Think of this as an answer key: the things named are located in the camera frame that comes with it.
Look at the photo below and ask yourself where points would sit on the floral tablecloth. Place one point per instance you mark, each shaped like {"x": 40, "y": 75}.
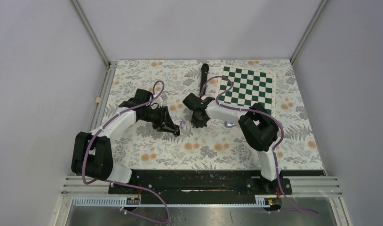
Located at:
{"x": 214, "y": 146}

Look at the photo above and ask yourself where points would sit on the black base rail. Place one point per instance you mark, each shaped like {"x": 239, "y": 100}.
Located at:
{"x": 199, "y": 187}

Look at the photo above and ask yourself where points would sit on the black microphone orange end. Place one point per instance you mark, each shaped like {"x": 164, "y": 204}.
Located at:
{"x": 203, "y": 79}

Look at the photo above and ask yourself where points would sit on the black earbud charging case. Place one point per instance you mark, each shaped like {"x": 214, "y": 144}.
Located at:
{"x": 176, "y": 131}

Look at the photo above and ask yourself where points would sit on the green white chessboard mat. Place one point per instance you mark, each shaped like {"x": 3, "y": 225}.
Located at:
{"x": 247, "y": 87}

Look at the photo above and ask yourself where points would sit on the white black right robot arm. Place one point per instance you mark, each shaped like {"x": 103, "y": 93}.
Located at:
{"x": 258, "y": 127}

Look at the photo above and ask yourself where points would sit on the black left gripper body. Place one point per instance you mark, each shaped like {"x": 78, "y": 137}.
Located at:
{"x": 157, "y": 117}

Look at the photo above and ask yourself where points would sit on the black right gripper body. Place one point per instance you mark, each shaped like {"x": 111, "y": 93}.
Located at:
{"x": 195, "y": 121}

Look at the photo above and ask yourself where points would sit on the silver computer mouse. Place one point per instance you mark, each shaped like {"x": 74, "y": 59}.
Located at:
{"x": 229, "y": 125}

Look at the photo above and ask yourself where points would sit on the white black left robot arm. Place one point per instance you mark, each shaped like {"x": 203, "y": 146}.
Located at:
{"x": 92, "y": 154}

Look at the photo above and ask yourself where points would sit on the purple clip earbuds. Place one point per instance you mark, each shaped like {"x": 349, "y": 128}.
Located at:
{"x": 181, "y": 124}

